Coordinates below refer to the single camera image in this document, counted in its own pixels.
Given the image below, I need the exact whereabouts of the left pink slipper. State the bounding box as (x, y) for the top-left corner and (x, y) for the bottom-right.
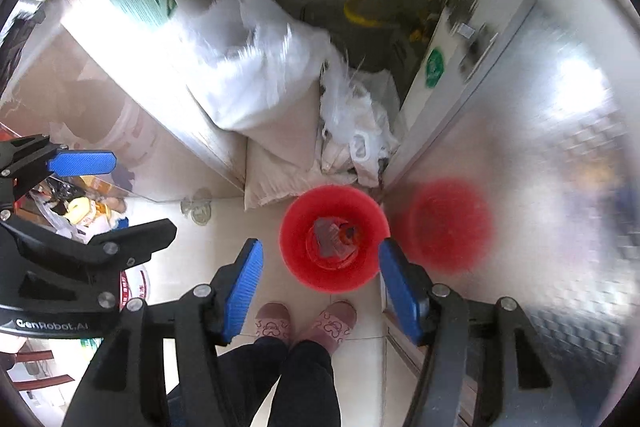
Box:
(255, 303), (292, 345)

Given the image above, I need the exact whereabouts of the pink slipper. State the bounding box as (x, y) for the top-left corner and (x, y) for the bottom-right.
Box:
(302, 301), (357, 355)
(255, 303), (292, 345)

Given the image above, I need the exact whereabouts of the right pink slipper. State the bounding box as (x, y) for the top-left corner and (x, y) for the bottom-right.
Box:
(302, 301), (357, 355)

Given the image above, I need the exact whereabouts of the red trash bin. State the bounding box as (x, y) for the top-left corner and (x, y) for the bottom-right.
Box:
(279, 185), (390, 294)

